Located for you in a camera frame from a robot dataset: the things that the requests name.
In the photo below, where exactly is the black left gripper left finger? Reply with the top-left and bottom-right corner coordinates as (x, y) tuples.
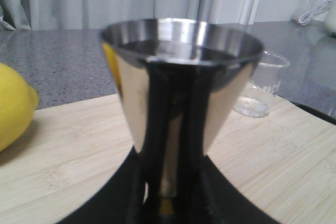
(59, 148), (145, 223)

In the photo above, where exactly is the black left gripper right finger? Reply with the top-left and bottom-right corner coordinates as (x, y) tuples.
(202, 153), (287, 224)

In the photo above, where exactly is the steel hourglass jigger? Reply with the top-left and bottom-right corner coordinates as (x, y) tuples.
(98, 17), (264, 199)

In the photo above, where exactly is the clear glass beaker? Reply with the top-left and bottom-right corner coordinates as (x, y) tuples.
(234, 51), (290, 118)

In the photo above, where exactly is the light wooden cutting board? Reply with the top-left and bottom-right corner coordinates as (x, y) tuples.
(1, 95), (335, 223)

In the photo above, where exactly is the yellow lemon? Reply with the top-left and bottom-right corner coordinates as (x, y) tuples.
(1, 63), (39, 151)

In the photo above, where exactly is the white cable in bag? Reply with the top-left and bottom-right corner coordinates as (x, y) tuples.
(291, 0), (333, 27)

